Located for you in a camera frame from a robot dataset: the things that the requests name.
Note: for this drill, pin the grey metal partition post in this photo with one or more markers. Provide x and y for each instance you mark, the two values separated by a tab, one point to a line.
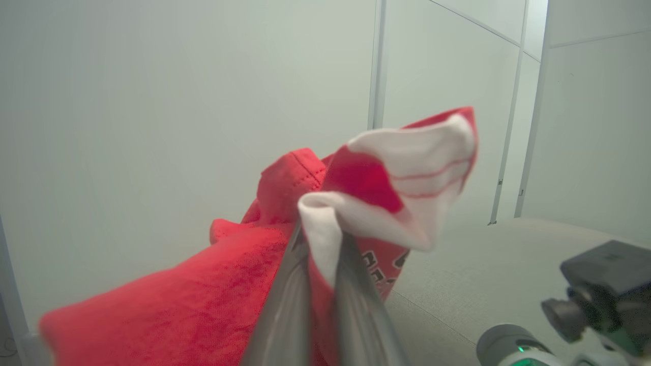
508	127
377	61
534	127

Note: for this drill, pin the grey fabric sofa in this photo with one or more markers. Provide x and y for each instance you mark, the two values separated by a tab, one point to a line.
483	264

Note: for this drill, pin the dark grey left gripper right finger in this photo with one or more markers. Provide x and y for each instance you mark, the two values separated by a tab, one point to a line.
361	315

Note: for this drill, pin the white wheeled partition panel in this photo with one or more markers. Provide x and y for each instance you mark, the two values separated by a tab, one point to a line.
152	127

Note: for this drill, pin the red and white garment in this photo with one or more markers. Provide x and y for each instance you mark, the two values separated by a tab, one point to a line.
178	305

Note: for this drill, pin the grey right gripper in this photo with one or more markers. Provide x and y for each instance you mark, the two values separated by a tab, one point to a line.
508	345

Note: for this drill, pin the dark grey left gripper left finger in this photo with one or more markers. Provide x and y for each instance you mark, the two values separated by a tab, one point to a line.
285	315

